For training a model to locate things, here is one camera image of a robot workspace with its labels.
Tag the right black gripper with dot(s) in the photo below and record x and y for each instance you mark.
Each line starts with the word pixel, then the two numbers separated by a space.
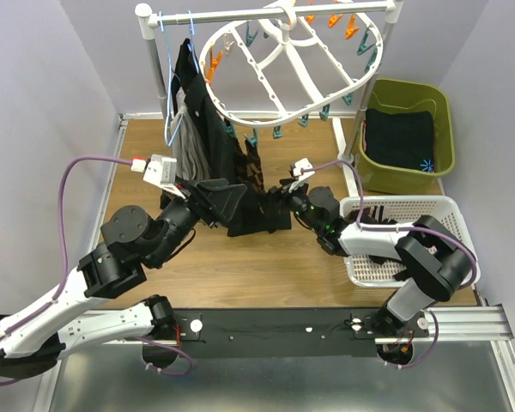
pixel 277 195

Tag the white perforated basket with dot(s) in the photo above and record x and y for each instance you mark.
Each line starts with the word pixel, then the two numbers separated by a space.
pixel 405 209

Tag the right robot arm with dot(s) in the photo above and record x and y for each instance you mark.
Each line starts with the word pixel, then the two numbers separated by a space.
pixel 436 264

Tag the black hanging garment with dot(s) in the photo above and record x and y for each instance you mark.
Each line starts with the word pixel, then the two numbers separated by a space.
pixel 251 216

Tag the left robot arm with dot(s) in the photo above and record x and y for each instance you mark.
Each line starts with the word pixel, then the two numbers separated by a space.
pixel 32 341

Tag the aluminium frame rail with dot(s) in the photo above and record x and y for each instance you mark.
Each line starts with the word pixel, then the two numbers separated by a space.
pixel 49 380

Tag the white round clip hanger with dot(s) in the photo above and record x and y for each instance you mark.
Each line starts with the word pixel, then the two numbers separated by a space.
pixel 286 23

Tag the green laundry bin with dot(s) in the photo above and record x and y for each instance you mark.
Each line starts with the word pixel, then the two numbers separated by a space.
pixel 398 96

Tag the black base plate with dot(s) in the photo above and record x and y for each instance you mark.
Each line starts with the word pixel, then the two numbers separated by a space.
pixel 284 332

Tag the argyle brown sock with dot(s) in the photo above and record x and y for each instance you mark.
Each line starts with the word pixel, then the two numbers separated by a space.
pixel 254 169
pixel 241 161

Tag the white clothes rack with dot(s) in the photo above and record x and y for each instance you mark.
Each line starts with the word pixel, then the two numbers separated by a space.
pixel 260 47

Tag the blue wire hanger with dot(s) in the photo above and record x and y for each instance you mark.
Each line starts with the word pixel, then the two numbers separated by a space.
pixel 169 135

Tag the black cloth in bin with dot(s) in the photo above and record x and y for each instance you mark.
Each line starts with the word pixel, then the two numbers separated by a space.
pixel 403 140

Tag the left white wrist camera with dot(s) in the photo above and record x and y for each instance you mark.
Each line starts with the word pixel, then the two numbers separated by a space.
pixel 160 171

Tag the brown striped sock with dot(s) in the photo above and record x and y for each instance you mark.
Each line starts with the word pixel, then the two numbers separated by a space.
pixel 381 214

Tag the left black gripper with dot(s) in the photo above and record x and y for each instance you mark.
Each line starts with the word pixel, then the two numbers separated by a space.
pixel 226 200

